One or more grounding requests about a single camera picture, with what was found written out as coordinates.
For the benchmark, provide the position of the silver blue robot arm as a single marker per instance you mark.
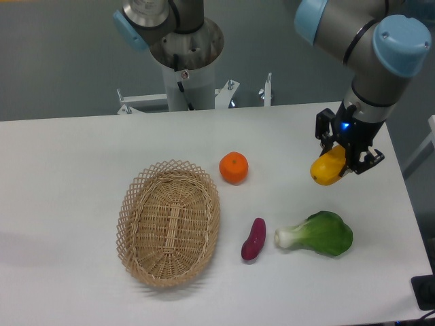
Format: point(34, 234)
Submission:
point(384, 50)

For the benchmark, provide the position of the oval wicker basket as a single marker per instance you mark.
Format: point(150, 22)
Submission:
point(168, 223)

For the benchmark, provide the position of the black device at table edge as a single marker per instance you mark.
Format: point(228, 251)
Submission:
point(423, 288)

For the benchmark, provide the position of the orange tangerine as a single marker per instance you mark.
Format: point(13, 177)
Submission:
point(234, 167)

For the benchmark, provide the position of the green bok choy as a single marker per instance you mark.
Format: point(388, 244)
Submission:
point(324, 232)

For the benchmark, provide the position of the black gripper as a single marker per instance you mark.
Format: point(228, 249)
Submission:
point(360, 155)

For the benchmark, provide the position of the white frame at right edge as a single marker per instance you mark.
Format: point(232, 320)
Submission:
point(422, 152)

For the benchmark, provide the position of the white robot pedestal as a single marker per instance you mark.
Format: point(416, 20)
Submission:
point(188, 66)

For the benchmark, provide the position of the purple sweet potato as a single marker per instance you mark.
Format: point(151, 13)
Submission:
point(255, 241)

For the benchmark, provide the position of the white metal base frame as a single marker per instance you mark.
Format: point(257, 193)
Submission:
point(223, 99)

